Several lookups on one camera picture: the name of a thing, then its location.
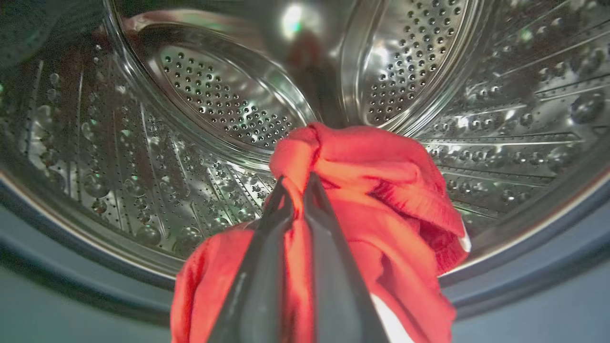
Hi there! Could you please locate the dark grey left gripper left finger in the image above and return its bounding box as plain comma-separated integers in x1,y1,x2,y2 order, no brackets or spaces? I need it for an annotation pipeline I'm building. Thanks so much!
208,176,295,343

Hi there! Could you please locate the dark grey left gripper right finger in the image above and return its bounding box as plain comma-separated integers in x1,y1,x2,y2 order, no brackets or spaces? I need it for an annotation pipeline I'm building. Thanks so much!
303,172,390,343

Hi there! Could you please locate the red garment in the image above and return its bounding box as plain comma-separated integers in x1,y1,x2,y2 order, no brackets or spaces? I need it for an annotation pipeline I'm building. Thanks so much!
170,122,472,343

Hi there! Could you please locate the stainless steel washing machine drum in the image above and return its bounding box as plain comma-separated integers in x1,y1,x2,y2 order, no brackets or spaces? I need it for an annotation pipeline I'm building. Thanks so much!
0,0,610,282

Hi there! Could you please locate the grey rubber door gasket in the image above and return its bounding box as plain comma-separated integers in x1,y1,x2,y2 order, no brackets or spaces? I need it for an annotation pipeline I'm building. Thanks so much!
0,176,610,329

